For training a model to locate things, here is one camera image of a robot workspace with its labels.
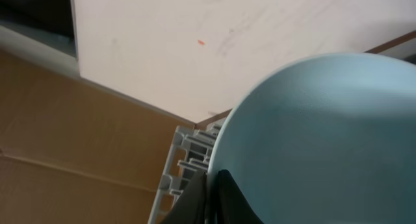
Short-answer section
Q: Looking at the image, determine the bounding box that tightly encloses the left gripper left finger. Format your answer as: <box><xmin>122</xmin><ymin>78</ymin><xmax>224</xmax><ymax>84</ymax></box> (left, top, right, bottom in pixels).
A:
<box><xmin>161</xmin><ymin>171</ymin><xmax>207</xmax><ymax>224</ymax></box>

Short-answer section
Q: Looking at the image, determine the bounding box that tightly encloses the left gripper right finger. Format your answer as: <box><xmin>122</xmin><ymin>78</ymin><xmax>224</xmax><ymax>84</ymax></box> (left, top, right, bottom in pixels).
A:
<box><xmin>216</xmin><ymin>169</ymin><xmax>263</xmax><ymax>224</ymax></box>

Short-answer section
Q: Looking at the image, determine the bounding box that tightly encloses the light blue bowl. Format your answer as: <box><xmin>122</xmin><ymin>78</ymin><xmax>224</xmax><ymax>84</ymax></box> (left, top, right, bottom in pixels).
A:
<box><xmin>208</xmin><ymin>53</ymin><xmax>415</xmax><ymax>223</ymax></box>

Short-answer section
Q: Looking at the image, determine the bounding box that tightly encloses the grey dishwasher rack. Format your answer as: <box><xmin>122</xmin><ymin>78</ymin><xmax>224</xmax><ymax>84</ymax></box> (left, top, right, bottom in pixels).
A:
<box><xmin>148</xmin><ymin>118</ymin><xmax>225</xmax><ymax>224</ymax></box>

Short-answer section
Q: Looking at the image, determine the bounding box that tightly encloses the brown cardboard box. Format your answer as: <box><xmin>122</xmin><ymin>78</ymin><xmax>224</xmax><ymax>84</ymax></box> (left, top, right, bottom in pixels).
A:
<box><xmin>1</xmin><ymin>52</ymin><xmax>181</xmax><ymax>223</ymax></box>

